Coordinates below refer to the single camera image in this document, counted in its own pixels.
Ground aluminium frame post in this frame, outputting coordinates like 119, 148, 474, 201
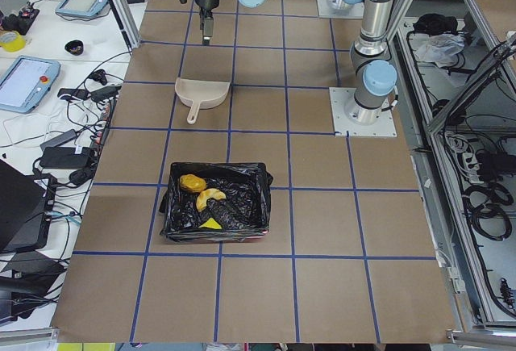
108, 0, 141, 51

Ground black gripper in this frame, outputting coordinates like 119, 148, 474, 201
174, 0, 235, 47

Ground teach pendant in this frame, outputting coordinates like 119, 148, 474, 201
1, 56, 60, 114
55, 0, 108, 20

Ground orange-brown potato-like lump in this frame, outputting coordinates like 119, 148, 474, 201
179, 173, 207, 194

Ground beige plastic dustpan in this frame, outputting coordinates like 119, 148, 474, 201
175, 77, 230, 124

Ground black laptop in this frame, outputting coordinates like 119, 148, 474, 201
1, 161, 56, 254

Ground yellow tape roll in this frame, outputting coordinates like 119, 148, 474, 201
0, 31, 26, 52

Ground black power adapter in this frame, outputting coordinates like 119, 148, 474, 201
40, 146, 94, 169

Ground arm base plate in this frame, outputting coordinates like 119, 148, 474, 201
329, 87, 397, 138
317, 0, 364, 19

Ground yellow-green sponge piece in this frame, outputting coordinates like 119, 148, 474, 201
199, 218, 223, 230

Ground pink bin with black bag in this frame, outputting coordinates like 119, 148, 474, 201
160, 162, 273, 242

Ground teach pendant far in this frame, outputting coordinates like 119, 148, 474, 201
55, 0, 108, 20

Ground teach pendant near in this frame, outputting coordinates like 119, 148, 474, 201
1, 56, 60, 114

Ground curved pale melon slice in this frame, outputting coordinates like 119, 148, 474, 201
196, 188, 227, 211

